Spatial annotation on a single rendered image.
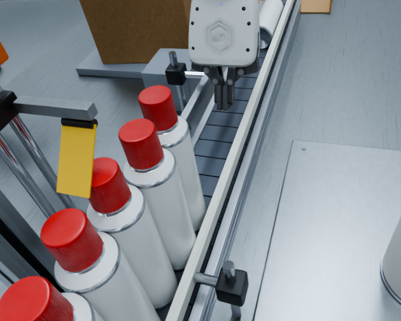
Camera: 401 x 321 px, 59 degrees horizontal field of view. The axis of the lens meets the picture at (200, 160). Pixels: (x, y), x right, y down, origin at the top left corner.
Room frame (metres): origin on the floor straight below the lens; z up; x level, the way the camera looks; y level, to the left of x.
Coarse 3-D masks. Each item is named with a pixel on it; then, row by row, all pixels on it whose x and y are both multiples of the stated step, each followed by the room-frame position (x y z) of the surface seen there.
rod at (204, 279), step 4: (196, 276) 0.19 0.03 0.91; (200, 276) 0.19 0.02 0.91; (204, 276) 0.19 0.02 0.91; (208, 276) 0.19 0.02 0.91; (212, 276) 0.19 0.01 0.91; (216, 276) 0.19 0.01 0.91; (196, 280) 0.19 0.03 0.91; (200, 280) 0.19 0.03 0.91; (204, 280) 0.19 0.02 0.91; (208, 280) 0.19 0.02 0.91; (212, 280) 0.19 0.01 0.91; (216, 280) 0.18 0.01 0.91; (204, 284) 0.19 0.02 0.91; (208, 284) 0.18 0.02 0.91; (212, 284) 0.18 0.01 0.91
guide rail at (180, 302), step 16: (288, 0) 0.85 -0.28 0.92; (288, 16) 0.80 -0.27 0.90; (272, 48) 0.64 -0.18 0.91; (256, 96) 0.49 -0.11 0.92; (240, 128) 0.42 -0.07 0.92; (240, 144) 0.38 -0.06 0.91; (224, 176) 0.33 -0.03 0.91; (224, 192) 0.30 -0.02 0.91; (208, 208) 0.28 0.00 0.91; (208, 224) 0.26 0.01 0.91; (208, 240) 0.24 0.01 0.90; (192, 256) 0.22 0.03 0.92; (192, 272) 0.20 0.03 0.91; (192, 288) 0.19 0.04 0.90; (176, 304) 0.16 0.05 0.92; (176, 320) 0.15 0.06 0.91
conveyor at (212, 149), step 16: (272, 64) 0.64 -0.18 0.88; (240, 80) 0.60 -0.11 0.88; (256, 80) 0.59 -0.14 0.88; (240, 96) 0.55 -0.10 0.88; (224, 112) 0.51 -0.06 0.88; (240, 112) 0.50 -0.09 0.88; (256, 112) 0.49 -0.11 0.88; (208, 128) 0.48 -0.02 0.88; (224, 128) 0.47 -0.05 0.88; (208, 144) 0.44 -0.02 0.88; (224, 144) 0.43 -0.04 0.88; (208, 160) 0.40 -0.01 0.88; (224, 160) 0.39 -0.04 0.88; (240, 160) 0.39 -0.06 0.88; (208, 176) 0.36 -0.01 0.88; (208, 192) 0.33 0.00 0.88; (224, 208) 0.30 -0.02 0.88; (208, 256) 0.23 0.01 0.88; (176, 272) 0.22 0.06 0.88; (192, 304) 0.18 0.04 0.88
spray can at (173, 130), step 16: (144, 96) 0.29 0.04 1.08; (160, 96) 0.29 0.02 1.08; (144, 112) 0.28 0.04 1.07; (160, 112) 0.28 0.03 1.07; (160, 128) 0.28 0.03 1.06; (176, 128) 0.28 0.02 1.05; (176, 144) 0.27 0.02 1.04; (176, 160) 0.27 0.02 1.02; (192, 160) 0.28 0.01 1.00; (192, 176) 0.28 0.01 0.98; (192, 192) 0.27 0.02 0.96; (192, 208) 0.27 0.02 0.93
